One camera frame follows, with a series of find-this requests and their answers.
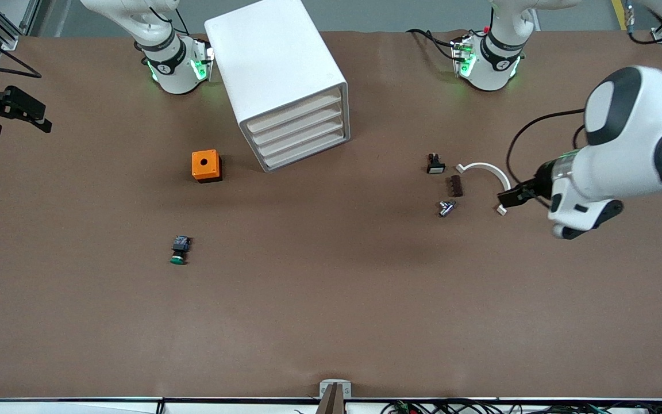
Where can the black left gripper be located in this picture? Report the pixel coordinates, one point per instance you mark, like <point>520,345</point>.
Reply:
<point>539,183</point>

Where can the green push button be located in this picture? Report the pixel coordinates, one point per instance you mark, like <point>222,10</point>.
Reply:
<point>180,250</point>

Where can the white plastic drawer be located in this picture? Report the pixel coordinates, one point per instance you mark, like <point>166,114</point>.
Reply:
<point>302,138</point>
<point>307,150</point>
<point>299,125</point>
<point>293,112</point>

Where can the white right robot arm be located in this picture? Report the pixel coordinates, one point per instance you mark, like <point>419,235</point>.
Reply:
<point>176,69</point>

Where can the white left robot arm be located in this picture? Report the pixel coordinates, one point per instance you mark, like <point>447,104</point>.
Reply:
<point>635,138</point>

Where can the white drawer cabinet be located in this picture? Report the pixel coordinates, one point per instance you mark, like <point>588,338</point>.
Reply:
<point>268,57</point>

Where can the white curved plastic piece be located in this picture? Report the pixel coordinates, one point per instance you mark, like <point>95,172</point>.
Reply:
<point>483,166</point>

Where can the brown terminal block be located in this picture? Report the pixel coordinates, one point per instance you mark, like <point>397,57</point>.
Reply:
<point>455,186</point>

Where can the silver metal connector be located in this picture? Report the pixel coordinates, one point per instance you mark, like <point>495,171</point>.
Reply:
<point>446,208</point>

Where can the orange box with hole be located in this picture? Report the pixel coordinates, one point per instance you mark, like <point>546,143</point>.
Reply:
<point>206,168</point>

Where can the aluminium frame profile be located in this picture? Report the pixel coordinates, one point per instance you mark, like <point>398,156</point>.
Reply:
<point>6,40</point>
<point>661,37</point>

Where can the black white button switch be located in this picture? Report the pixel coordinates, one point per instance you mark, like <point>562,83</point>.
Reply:
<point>435,165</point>

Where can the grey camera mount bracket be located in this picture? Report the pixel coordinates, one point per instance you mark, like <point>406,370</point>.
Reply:
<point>325,385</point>

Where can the brown camera post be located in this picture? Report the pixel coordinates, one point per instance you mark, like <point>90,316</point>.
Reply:
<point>332,402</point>

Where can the white table edge rail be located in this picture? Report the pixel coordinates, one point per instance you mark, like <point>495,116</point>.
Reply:
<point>78,407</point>

